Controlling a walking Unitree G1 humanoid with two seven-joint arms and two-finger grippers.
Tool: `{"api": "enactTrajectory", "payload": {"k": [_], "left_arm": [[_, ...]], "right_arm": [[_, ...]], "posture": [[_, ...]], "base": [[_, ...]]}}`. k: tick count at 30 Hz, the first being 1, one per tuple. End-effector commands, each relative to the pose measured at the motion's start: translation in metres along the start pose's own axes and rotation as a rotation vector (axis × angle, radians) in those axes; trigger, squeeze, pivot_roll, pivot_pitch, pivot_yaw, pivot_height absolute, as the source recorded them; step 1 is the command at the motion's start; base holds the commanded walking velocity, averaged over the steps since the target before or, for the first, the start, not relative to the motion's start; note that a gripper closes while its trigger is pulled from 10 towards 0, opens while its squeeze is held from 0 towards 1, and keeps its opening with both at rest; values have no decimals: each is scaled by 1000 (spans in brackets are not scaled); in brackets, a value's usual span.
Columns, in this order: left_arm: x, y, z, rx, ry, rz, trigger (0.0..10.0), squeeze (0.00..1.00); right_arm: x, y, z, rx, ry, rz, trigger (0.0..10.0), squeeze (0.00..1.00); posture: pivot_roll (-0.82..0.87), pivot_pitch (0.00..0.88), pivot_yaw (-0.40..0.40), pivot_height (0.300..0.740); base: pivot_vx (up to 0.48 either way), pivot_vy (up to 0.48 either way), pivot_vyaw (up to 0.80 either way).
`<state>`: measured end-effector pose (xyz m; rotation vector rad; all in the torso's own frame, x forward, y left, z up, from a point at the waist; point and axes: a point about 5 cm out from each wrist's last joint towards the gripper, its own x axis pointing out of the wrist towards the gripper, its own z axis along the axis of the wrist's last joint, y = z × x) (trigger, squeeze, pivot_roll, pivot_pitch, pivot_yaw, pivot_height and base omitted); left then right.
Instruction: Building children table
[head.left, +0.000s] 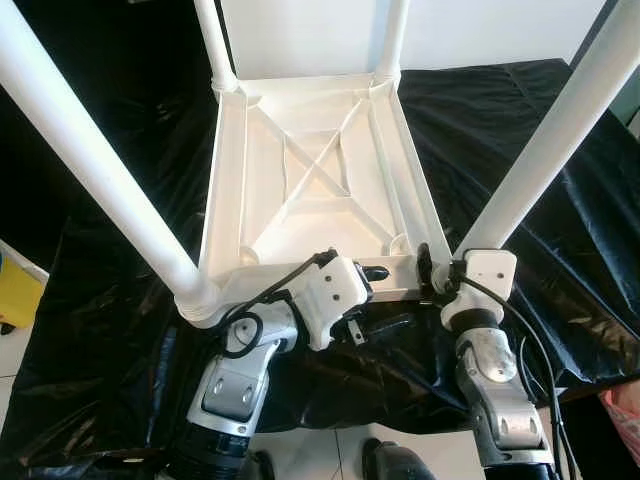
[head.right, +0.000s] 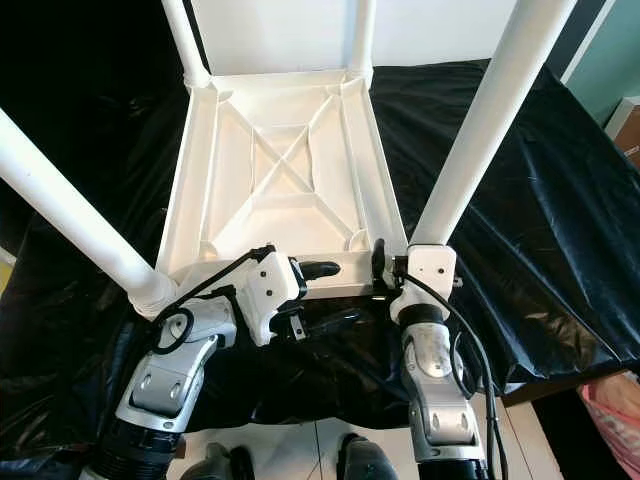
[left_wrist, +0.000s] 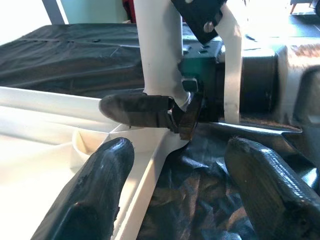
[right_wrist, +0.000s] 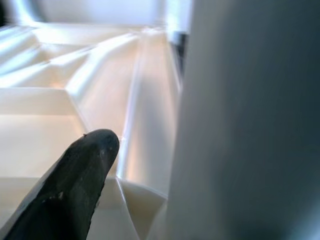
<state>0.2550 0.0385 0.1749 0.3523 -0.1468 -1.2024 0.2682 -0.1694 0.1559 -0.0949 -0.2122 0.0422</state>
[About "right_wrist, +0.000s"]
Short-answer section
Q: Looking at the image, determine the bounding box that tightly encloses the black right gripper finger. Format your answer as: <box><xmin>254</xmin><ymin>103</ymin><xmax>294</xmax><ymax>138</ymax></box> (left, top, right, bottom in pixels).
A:
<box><xmin>0</xmin><ymin>128</ymin><xmax>120</xmax><ymax>240</ymax></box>

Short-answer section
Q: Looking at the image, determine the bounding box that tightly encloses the white plastic table top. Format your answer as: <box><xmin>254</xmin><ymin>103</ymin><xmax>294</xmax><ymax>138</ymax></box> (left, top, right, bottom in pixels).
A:
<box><xmin>0</xmin><ymin>0</ymin><xmax>186</xmax><ymax>240</ymax></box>

